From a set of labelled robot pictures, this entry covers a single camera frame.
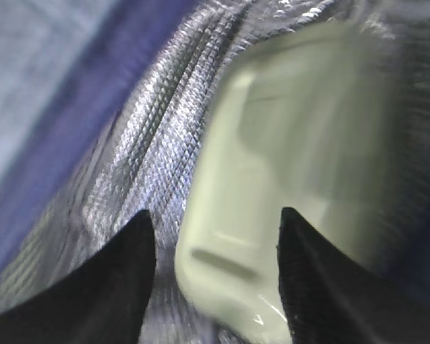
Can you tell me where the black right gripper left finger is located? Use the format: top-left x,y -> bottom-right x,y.
0,210 -> 155,343

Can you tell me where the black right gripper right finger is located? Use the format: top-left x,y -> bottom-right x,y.
277,207 -> 430,343

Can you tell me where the dark navy fabric lunch bag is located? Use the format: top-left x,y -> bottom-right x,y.
0,1 -> 430,343

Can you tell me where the glass container with green lid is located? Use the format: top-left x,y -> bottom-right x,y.
175,21 -> 391,343

